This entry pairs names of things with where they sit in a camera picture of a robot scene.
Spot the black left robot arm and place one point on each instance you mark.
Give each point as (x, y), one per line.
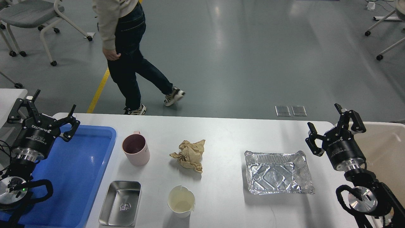
(18, 189)

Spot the crumpled brown paper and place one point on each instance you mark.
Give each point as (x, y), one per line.
(190, 155)

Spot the pink home mug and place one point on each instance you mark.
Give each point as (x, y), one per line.
(136, 149)

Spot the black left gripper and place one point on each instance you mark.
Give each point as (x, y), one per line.
(33, 137)

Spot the walking person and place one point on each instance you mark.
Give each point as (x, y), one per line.
(121, 25)

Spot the floor outlet plate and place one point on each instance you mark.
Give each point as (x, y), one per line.
(282, 111)
(299, 111)

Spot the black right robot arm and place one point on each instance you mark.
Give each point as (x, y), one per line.
(368, 196)

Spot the right floor outlet plate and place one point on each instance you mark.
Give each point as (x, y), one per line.
(299, 111)

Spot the stainless steel tray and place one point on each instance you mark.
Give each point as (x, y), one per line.
(121, 203)

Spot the grey office chair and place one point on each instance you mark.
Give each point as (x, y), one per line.
(42, 14)

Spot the left floor outlet plate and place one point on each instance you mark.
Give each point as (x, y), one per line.
(282, 111)

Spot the aluminium foil tray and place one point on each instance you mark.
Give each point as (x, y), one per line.
(270, 173)

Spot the blue plastic tray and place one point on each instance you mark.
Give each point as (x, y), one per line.
(75, 169)

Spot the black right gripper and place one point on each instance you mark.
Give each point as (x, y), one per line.
(338, 143)

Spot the white paper cup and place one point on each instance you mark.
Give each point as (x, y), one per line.
(181, 201)

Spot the beige plastic bin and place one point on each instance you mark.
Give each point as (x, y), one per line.
(383, 145)

